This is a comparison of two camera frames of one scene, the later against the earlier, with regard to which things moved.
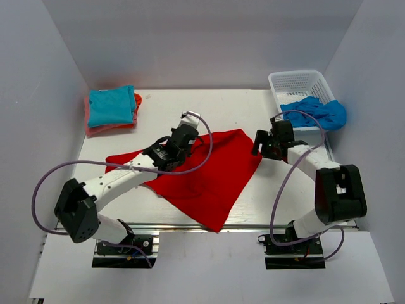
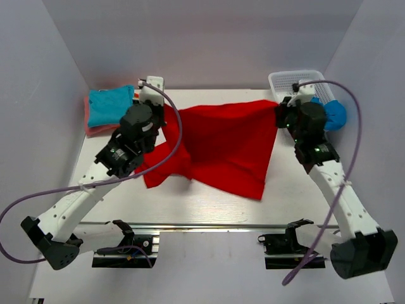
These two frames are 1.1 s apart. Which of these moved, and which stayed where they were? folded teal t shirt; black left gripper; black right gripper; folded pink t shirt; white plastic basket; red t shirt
Moved: red t shirt; black left gripper; black right gripper
Stayed: folded pink t shirt; white plastic basket; folded teal t shirt
